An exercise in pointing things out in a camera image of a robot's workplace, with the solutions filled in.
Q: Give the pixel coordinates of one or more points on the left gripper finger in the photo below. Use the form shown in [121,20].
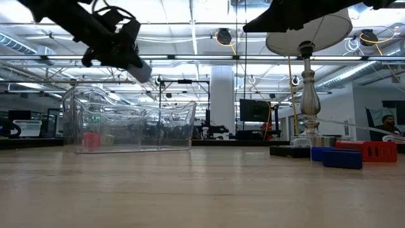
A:
[129,58]

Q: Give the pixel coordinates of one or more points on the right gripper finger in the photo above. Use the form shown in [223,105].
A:
[275,19]

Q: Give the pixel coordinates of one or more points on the small red charger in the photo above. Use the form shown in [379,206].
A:
[91,140]

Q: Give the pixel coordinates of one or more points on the lavender plug charger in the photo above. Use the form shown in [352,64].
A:
[302,142]

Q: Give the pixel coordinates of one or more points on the black device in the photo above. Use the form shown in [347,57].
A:
[288,152]

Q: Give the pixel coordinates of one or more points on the red block with slots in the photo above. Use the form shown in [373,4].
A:
[379,152]

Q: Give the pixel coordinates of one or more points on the black benchtop robot arm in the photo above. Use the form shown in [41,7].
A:
[218,130]

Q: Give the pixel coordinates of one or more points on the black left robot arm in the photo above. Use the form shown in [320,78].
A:
[63,22]

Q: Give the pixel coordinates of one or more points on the white lamp shade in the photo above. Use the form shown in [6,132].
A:
[316,41]

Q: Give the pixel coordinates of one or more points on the tall clear plastic bin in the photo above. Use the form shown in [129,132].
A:
[72,120]

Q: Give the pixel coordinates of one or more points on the low clear plastic bin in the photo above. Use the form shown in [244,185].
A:
[177,126]

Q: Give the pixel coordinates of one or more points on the silver lamp stand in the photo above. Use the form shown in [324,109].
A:
[309,95]

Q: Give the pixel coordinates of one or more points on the black monitor screen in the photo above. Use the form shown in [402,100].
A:
[253,110]

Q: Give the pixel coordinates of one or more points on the white building column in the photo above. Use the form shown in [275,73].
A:
[222,101]

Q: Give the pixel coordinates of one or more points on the translucent storage tub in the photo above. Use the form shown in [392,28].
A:
[30,128]

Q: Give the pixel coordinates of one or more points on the person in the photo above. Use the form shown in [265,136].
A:
[387,122]

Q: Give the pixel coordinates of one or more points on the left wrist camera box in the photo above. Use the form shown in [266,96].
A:
[131,30]

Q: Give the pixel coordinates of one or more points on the black stand frame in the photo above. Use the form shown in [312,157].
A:
[159,104]

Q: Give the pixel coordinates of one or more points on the silver ventilation duct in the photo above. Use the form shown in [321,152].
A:
[16,44]
[348,74]

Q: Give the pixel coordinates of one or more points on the black aluminium table frame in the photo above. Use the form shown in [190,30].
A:
[31,143]

